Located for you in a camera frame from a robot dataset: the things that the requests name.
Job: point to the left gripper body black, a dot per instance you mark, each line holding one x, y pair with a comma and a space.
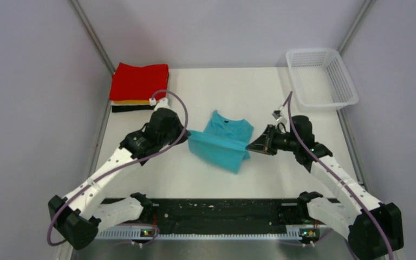
169, 136

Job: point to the teal t-shirt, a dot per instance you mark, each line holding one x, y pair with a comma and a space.
223, 142

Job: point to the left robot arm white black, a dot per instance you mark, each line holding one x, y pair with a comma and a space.
80, 215

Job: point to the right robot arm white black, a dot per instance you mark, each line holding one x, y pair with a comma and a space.
371, 228

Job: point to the white plastic basket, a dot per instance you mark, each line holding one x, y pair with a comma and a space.
320, 80

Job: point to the red folded t-shirt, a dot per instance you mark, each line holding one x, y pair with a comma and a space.
138, 83

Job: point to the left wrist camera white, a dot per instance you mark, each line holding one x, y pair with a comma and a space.
162, 103

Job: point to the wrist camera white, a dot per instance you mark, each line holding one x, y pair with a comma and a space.
279, 116
162, 103

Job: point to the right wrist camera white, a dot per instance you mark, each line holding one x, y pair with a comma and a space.
279, 116

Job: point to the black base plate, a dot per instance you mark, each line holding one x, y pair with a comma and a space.
226, 218

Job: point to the white cable duct strip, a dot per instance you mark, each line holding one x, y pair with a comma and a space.
141, 233

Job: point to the aluminium rail frame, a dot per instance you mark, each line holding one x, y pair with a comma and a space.
328, 246

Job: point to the left corner metal post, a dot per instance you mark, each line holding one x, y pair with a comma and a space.
80, 13

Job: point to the corner metal post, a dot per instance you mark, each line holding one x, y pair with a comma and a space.
355, 25
80, 13

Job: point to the right corner metal post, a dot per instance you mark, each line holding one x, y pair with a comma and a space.
355, 25

